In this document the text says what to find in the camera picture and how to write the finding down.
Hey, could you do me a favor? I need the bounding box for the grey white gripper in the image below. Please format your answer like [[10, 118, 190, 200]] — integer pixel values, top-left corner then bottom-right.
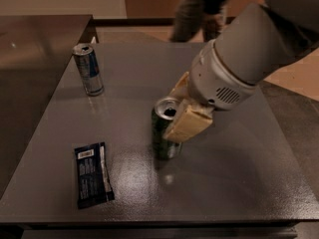
[[163, 41, 256, 143]]

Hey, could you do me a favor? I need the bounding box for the green soda can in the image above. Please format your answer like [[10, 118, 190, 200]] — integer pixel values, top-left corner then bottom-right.
[[152, 97, 182, 160]]

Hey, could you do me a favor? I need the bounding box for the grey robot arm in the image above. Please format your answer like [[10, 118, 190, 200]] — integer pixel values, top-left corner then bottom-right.
[[163, 0, 319, 142]]

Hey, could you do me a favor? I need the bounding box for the blue silver energy drink can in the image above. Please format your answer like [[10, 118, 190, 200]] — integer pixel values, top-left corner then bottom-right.
[[73, 44, 104, 96]]

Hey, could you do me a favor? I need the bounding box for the dark blue rxbar wrapper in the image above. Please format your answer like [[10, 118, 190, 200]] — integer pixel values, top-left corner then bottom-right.
[[74, 142, 115, 209]]

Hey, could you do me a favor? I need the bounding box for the person walking in background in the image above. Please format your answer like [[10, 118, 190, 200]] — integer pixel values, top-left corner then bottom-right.
[[169, 0, 227, 42]]

